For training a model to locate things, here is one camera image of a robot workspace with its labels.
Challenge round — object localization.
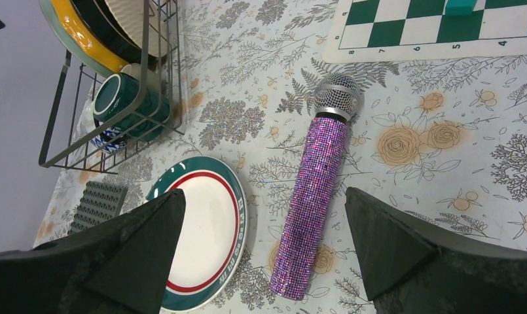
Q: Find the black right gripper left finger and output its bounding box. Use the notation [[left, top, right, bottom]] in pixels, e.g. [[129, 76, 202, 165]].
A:
[[0, 189, 186, 313]]

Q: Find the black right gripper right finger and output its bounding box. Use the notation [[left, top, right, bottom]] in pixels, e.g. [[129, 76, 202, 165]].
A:
[[345, 187, 527, 313]]

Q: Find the white plate green red rim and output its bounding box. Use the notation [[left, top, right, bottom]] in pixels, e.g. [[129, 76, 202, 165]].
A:
[[146, 156, 247, 313]]

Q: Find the yellow scalloped plate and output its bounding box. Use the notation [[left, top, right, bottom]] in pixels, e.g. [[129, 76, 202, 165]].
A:
[[50, 0, 128, 73]]

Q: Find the light green flower plate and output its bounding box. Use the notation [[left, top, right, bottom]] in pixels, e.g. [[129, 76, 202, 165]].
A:
[[39, 0, 113, 78]]

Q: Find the grey studded baseplate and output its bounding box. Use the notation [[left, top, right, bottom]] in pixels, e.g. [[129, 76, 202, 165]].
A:
[[67, 181, 128, 236]]

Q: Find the blue white patterned bowl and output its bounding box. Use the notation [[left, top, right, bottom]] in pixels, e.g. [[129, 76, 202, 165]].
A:
[[79, 101, 129, 155]]

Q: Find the floral tablecloth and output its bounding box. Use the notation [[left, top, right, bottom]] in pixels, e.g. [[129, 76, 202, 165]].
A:
[[35, 1, 527, 313]]

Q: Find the dark green mug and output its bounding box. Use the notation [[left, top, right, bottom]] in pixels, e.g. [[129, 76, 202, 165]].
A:
[[92, 72, 171, 142]]

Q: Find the purple glitter microphone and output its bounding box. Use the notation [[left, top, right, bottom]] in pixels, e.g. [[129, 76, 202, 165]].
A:
[[270, 73, 359, 301]]

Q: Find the cream ceramic cup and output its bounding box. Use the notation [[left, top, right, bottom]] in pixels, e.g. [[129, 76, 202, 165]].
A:
[[120, 63, 162, 92]]

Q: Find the green white chessboard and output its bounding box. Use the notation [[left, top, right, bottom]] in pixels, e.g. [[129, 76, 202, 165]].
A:
[[322, 1, 527, 63]]

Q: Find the brown rimmed beige plate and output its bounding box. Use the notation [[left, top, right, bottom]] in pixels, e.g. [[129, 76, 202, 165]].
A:
[[71, 0, 141, 63]]

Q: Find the dark ribbed plate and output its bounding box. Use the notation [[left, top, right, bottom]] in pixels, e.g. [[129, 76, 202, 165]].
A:
[[105, 0, 176, 57]]

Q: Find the black wire dish rack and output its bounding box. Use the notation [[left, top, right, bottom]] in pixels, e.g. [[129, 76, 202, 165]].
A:
[[38, 1, 185, 173]]

